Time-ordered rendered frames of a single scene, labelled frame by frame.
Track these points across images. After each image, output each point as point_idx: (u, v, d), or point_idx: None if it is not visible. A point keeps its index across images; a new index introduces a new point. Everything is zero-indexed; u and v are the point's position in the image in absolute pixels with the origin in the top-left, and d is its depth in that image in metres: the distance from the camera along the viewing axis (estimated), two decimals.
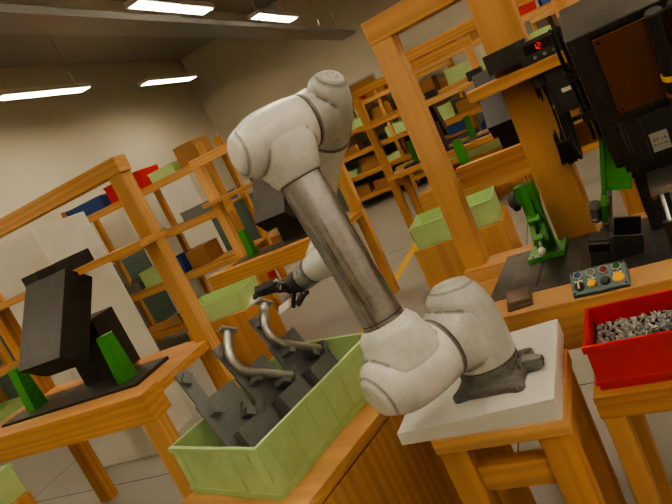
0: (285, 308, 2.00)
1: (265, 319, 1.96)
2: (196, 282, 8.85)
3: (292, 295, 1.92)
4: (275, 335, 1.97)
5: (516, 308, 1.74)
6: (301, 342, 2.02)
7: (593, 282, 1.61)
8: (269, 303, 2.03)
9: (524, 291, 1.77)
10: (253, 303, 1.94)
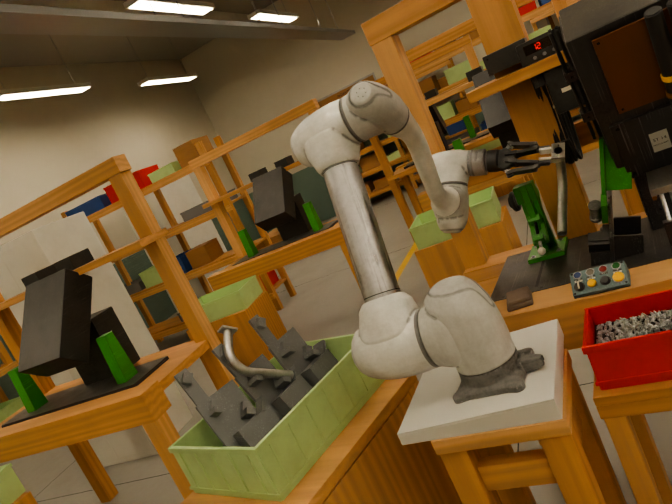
0: (548, 161, 1.87)
1: None
2: (196, 282, 8.85)
3: (514, 164, 1.92)
4: (561, 180, 1.91)
5: (516, 308, 1.74)
6: (558, 209, 1.89)
7: (593, 282, 1.61)
8: (557, 156, 1.82)
9: (524, 291, 1.77)
10: None
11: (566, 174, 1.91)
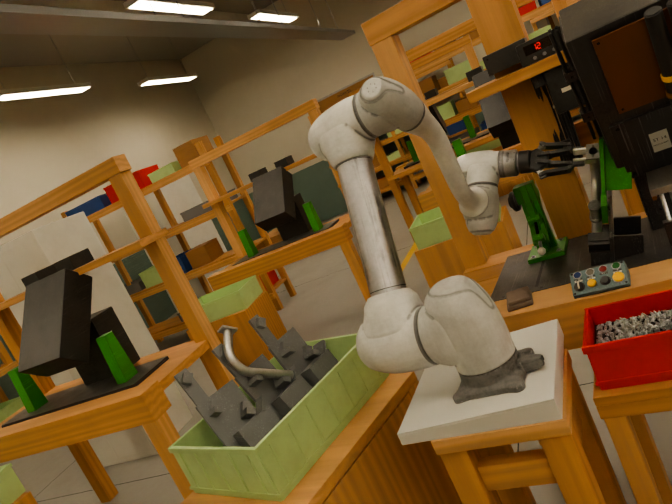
0: (582, 162, 1.83)
1: None
2: (196, 282, 8.85)
3: (547, 165, 1.88)
4: (595, 181, 1.87)
5: (516, 308, 1.74)
6: None
7: (593, 282, 1.61)
8: (593, 157, 1.78)
9: (524, 291, 1.77)
10: None
11: (600, 175, 1.87)
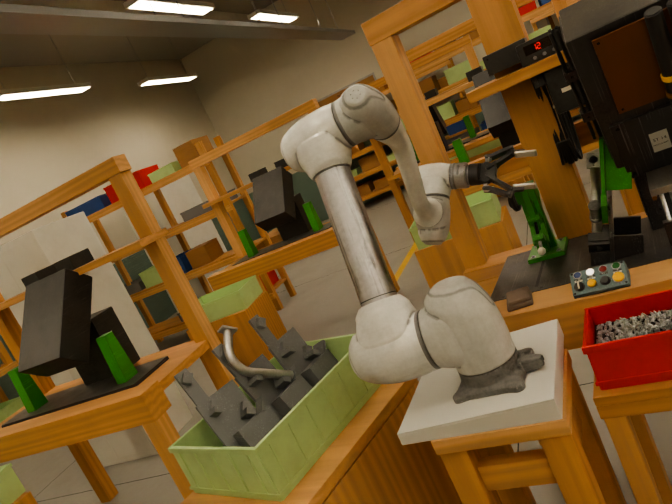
0: None
1: None
2: (196, 282, 8.85)
3: None
4: (595, 190, 1.86)
5: (516, 308, 1.74)
6: None
7: (593, 282, 1.61)
8: (593, 166, 1.77)
9: (524, 291, 1.77)
10: (529, 154, 1.92)
11: (600, 184, 1.86)
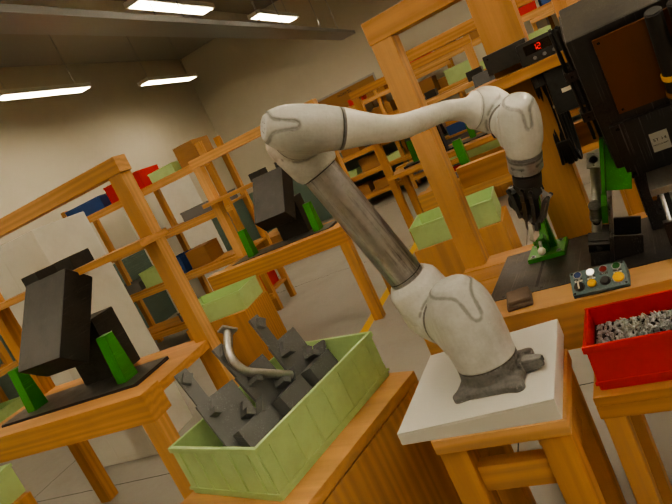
0: None
1: None
2: (196, 282, 8.85)
3: None
4: (595, 190, 1.86)
5: (516, 308, 1.74)
6: None
7: (593, 282, 1.61)
8: (593, 166, 1.77)
9: (524, 291, 1.77)
10: None
11: (600, 184, 1.86)
